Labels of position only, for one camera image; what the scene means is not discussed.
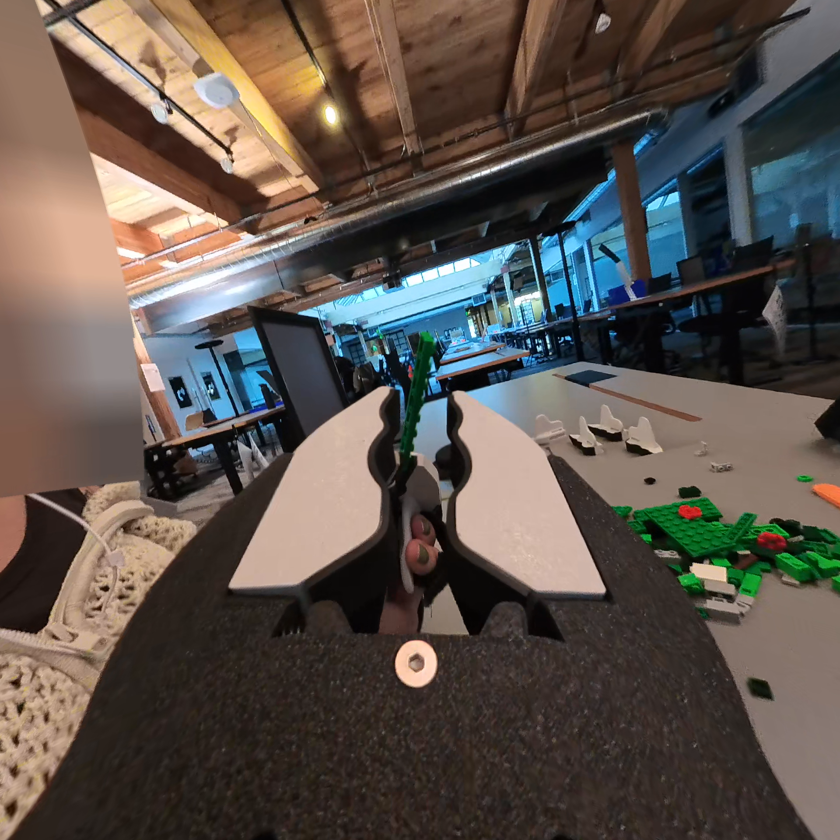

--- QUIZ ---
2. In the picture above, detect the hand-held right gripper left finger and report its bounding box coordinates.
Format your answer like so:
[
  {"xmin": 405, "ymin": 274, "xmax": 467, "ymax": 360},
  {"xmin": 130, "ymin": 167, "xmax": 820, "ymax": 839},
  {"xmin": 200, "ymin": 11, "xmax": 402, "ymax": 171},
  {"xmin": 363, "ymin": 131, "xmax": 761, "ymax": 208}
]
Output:
[{"xmin": 230, "ymin": 387, "xmax": 403, "ymax": 611}]

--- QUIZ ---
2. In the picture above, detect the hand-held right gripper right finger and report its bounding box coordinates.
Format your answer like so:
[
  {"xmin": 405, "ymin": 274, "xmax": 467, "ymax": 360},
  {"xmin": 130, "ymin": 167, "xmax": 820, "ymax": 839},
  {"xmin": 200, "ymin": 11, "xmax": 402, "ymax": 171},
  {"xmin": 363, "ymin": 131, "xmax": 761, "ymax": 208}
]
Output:
[{"xmin": 446, "ymin": 392, "xmax": 608, "ymax": 611}]

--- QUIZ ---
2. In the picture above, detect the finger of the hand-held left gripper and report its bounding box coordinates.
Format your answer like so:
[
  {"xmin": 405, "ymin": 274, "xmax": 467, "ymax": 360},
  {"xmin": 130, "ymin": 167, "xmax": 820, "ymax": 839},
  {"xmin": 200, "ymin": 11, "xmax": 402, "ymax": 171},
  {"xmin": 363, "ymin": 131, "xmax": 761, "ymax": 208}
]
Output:
[{"xmin": 400, "ymin": 458, "xmax": 443, "ymax": 521}]

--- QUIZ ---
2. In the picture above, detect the green holed lego plate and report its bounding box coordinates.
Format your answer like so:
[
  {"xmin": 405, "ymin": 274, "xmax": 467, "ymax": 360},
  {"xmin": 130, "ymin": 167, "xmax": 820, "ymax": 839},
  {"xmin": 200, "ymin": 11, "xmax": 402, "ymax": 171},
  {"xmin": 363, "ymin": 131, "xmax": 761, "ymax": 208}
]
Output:
[{"xmin": 395, "ymin": 331, "xmax": 437, "ymax": 483}]

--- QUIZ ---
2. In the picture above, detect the pile of loose lego pieces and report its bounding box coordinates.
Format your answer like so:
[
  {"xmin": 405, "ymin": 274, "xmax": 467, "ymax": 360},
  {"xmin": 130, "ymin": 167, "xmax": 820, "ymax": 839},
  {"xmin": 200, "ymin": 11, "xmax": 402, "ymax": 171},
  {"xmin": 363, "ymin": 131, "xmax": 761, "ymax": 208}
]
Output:
[{"xmin": 610, "ymin": 472, "xmax": 840, "ymax": 703}]

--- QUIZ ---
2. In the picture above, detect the wooden desk with black legs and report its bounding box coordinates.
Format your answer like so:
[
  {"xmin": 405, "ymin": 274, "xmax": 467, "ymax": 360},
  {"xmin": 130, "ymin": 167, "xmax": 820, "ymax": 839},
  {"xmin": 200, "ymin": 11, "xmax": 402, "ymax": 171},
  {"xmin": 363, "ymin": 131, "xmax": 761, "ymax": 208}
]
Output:
[{"xmin": 144, "ymin": 403, "xmax": 290, "ymax": 500}]

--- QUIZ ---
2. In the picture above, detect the black desk monitor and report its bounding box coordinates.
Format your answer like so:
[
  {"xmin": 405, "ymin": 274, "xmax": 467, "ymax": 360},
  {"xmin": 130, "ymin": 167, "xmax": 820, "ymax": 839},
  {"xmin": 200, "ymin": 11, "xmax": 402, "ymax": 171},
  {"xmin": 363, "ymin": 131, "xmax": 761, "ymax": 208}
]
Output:
[{"xmin": 248, "ymin": 305, "xmax": 349, "ymax": 454}]

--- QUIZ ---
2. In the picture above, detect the wooden office desk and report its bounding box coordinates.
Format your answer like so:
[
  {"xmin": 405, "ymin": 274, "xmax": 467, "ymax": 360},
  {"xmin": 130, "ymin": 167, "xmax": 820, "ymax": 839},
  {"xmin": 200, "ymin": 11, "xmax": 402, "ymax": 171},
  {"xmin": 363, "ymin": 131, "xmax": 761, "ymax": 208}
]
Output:
[{"xmin": 436, "ymin": 346, "xmax": 531, "ymax": 388}]

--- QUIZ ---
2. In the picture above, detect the black pole lamp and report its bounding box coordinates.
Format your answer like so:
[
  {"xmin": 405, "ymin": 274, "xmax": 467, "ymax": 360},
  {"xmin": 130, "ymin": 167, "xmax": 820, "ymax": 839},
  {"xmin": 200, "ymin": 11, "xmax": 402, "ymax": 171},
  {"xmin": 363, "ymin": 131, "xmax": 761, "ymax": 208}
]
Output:
[{"xmin": 197, "ymin": 340, "xmax": 240, "ymax": 421}]

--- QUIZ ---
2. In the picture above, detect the person's black undershirt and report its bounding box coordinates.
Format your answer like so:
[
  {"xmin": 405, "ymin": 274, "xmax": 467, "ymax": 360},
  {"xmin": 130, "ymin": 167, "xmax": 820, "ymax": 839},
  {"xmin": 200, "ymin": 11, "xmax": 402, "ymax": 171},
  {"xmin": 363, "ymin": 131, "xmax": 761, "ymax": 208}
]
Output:
[{"xmin": 0, "ymin": 489, "xmax": 89, "ymax": 634}]

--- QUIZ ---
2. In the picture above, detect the long wooden desk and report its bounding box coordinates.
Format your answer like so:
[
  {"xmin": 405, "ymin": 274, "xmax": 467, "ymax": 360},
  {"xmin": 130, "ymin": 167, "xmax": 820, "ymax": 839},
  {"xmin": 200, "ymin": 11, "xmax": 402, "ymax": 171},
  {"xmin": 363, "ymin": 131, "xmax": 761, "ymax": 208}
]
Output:
[{"xmin": 607, "ymin": 259, "xmax": 798, "ymax": 388}]

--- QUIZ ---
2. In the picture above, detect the person in cream knit sweater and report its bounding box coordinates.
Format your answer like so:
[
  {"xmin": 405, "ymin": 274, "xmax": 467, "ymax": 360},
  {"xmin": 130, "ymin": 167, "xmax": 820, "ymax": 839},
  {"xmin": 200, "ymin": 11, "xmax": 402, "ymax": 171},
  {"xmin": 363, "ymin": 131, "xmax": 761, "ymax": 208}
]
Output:
[{"xmin": 0, "ymin": 482, "xmax": 198, "ymax": 834}]

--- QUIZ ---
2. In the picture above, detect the white paper sign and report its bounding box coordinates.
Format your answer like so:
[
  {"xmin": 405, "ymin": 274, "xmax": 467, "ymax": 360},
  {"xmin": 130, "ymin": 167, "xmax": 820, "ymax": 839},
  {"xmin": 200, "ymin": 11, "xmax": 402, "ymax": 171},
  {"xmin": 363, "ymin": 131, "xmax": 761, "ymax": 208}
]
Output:
[{"xmin": 761, "ymin": 283, "xmax": 788, "ymax": 355}]

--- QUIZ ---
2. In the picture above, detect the wooden pillar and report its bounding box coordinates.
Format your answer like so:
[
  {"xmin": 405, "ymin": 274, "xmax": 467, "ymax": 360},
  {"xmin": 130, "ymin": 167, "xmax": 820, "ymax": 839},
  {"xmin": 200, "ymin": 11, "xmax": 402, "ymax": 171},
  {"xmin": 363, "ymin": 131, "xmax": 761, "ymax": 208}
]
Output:
[{"xmin": 610, "ymin": 141, "xmax": 654, "ymax": 283}]

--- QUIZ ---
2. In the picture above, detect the black mesh office chair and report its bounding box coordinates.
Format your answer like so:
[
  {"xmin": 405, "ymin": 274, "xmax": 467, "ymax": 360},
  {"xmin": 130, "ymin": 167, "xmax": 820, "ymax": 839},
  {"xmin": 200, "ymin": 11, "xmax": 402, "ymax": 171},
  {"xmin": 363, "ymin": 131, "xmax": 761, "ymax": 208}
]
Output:
[{"xmin": 679, "ymin": 236, "xmax": 778, "ymax": 336}]

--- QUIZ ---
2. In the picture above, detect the white round ceiling device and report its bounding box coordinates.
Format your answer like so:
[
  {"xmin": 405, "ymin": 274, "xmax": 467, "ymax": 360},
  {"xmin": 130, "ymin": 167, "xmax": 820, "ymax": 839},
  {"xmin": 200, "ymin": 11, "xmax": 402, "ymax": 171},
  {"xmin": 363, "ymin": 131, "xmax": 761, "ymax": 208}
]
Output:
[{"xmin": 193, "ymin": 72, "xmax": 240, "ymax": 109}]

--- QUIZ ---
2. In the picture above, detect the white earphone cable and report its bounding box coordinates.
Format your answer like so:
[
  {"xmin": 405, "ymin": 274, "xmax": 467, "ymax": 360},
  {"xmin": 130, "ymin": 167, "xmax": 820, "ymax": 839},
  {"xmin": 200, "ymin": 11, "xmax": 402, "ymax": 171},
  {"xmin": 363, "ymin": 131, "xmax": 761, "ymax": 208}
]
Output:
[{"xmin": 26, "ymin": 492, "xmax": 126, "ymax": 592}]

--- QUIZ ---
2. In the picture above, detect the silver ceiling duct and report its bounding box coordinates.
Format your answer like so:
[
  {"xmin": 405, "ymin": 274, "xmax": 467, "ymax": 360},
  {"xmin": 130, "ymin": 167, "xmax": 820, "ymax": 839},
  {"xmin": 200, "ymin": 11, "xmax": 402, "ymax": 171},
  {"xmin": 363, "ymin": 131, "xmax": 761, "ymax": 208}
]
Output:
[{"xmin": 128, "ymin": 108, "xmax": 670, "ymax": 309}]

